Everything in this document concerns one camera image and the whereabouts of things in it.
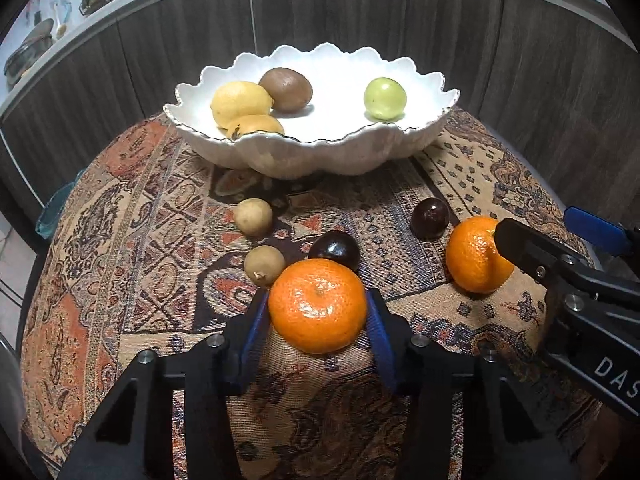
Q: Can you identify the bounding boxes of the small tan round fruit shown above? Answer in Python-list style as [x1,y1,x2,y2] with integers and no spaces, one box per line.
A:
[243,245,287,286]
[233,198,274,236]

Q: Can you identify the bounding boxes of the dark wood kitchen cabinets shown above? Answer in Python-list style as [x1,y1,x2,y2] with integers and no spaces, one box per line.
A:
[0,0,640,241]

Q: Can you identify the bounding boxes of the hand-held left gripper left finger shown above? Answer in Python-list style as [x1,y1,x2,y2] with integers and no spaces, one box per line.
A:
[60,287,271,480]

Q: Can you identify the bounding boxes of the bin with teal bag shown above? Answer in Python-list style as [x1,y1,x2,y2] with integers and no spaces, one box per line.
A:
[36,182,76,238]

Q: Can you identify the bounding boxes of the stack of metal bowls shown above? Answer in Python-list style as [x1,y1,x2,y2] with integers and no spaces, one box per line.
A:
[5,19,55,78]

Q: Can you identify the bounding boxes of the brown kiwi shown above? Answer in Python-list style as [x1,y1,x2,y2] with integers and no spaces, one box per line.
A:
[258,67,313,113]

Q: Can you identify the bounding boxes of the green apple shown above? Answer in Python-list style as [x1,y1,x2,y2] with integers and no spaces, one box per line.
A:
[363,77,407,122]

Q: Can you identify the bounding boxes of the yellow lemon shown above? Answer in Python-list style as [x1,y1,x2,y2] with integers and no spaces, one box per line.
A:
[210,81,275,128]

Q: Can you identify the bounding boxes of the white dish brush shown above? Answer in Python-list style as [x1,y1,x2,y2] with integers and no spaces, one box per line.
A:
[50,2,73,38]

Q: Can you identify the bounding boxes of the orange mandarin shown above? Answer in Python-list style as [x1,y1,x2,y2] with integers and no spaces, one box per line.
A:
[268,258,368,356]
[445,215,515,295]

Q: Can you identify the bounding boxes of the patterned tablecloth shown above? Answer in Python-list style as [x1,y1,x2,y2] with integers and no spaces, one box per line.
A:
[20,105,616,480]

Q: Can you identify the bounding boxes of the white scalloped bowl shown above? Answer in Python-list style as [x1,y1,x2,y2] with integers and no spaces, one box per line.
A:
[164,43,461,180]

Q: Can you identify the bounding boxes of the yellow mango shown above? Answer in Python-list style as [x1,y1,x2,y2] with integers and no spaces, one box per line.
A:
[226,114,286,141]

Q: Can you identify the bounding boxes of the dark purple plum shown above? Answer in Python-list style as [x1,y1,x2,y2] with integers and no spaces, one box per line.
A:
[410,197,450,240]
[307,230,361,273]

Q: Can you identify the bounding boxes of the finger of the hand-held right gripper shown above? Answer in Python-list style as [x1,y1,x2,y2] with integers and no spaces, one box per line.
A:
[494,218,640,311]
[563,206,640,256]

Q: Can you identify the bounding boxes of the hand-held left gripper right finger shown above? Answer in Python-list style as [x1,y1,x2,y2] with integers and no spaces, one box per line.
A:
[365,287,576,480]

